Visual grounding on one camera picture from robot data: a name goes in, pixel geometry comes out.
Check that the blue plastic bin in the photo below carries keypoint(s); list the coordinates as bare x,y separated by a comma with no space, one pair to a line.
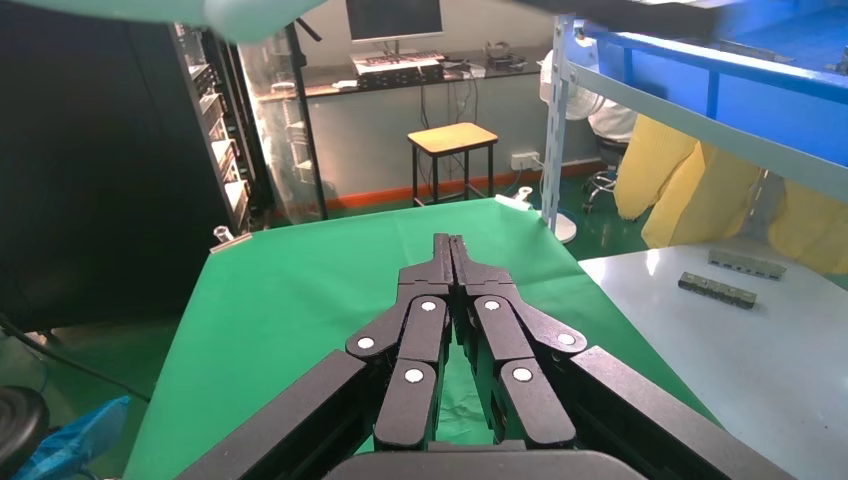
762,119

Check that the wooden top black stool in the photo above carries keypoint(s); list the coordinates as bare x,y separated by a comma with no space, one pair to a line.
450,137

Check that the black computer monitor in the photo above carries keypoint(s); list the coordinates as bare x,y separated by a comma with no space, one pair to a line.
394,18

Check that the yellow fabric cover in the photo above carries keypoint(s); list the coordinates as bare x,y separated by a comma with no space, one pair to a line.
676,185

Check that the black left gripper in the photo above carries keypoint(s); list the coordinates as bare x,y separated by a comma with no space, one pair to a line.
636,16

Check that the computer keyboard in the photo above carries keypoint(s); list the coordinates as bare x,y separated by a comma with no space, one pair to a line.
397,58

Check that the dark top desk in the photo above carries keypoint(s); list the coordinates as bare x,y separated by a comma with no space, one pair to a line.
318,89

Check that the black equipment rack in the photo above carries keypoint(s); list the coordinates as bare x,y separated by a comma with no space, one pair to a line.
222,152

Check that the light grey slotted metal part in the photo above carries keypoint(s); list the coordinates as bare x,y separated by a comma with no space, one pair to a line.
747,266

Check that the white perforated shelf upright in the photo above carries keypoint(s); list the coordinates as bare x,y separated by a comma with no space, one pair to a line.
556,132

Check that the black equipment box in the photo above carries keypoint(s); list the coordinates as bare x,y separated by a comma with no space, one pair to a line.
397,76

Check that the black stand pole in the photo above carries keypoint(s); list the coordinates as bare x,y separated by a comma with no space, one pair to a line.
308,132

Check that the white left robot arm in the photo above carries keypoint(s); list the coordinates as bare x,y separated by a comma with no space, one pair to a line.
252,16

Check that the dark grey segmented metal part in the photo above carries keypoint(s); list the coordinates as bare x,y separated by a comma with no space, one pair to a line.
717,291

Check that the person in white shirt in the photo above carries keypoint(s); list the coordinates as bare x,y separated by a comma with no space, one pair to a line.
616,122

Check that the grey metal shelf board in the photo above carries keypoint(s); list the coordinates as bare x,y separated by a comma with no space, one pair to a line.
696,126

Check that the white wall power outlet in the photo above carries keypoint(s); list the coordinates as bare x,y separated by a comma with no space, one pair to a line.
525,161

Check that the green table cloth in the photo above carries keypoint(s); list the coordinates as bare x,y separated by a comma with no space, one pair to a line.
298,298

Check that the silver binder clip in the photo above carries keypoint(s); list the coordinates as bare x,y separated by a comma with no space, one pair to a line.
513,202
232,243

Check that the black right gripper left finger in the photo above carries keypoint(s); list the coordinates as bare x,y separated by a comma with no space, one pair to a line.
411,344

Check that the black desk gadget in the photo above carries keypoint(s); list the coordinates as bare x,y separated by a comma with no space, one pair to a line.
505,58

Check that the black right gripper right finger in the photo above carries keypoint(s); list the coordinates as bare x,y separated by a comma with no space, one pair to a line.
523,371

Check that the blue plastic bag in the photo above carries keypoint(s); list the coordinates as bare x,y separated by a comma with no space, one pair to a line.
73,444

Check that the black curtain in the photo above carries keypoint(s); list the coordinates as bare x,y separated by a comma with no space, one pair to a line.
99,199

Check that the black office chair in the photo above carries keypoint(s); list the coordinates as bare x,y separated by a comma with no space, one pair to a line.
606,179

